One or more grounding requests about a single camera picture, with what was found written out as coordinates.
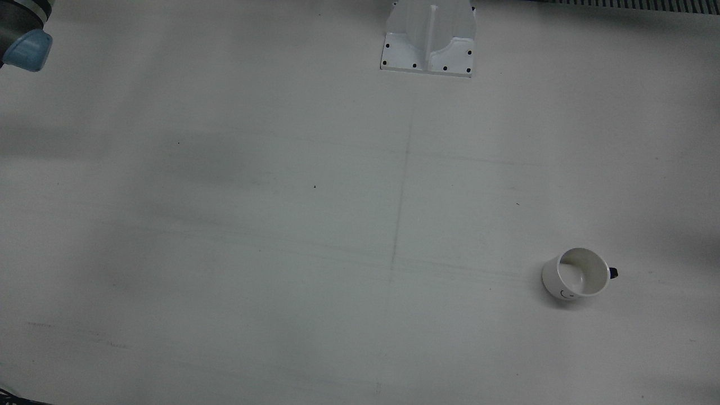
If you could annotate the white pedestal mount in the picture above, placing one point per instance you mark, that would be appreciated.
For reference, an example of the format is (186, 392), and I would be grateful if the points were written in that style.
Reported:
(405, 50)

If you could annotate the ribbed metal grating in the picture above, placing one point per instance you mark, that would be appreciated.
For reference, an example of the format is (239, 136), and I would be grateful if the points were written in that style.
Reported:
(647, 4)

